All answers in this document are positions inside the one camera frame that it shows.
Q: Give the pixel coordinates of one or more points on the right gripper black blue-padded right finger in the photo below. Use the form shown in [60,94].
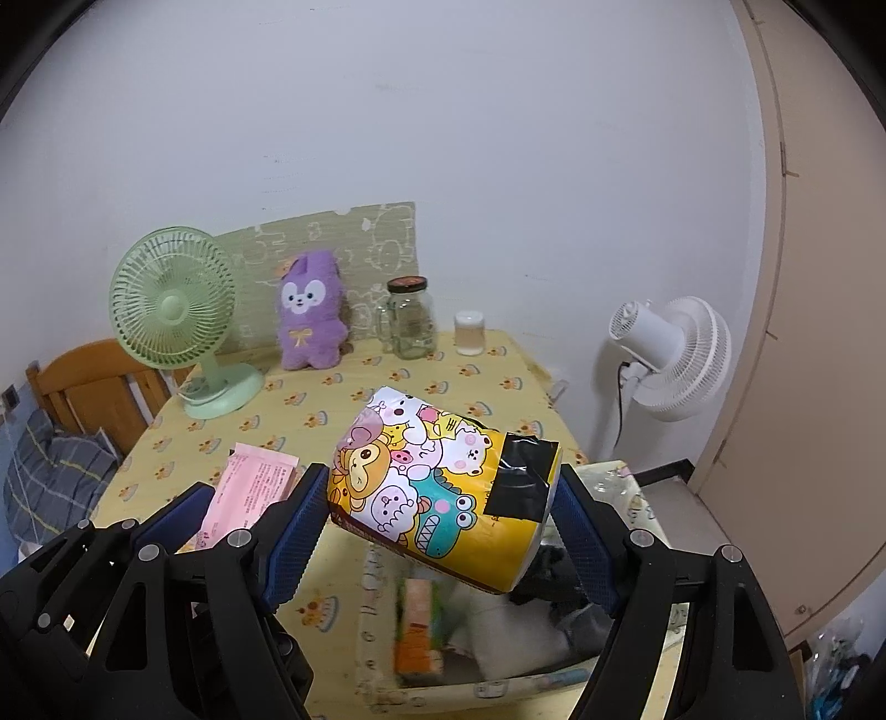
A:
[734,663]

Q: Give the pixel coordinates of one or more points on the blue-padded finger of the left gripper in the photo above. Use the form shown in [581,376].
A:
[176,523]

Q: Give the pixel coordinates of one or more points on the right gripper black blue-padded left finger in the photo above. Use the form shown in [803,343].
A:
[194,634]

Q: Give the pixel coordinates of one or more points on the pink paper packet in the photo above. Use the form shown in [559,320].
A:
[253,479]

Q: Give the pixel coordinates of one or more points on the green orange tissue pack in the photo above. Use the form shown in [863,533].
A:
[419,656]

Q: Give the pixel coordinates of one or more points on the grey drawstring pouch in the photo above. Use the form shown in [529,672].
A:
[586,630]

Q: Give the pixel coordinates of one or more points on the grey plaid cloth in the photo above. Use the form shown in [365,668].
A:
[54,479]

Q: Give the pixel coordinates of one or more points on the yellow cartoon tablecloth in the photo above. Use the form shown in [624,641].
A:
[343,614]

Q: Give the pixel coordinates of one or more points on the wooden chair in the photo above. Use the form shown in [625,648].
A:
[98,387]

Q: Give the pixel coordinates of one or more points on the beige door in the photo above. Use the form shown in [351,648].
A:
[793,471]

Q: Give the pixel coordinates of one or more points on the green desk fan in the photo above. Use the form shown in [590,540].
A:
[172,302]

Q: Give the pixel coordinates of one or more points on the purple plush bunny toy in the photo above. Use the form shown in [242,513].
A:
[311,332]

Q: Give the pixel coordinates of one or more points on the yellow patterned storage box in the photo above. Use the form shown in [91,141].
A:
[462,688]

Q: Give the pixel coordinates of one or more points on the white standing fan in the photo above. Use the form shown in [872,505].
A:
[677,358]

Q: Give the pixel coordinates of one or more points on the glass jar with lid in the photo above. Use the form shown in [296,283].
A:
[404,319]

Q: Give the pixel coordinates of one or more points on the cotton swab container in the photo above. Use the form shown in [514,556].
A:
[469,333]

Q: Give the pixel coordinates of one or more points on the wall power socket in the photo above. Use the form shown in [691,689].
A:
[9,398]

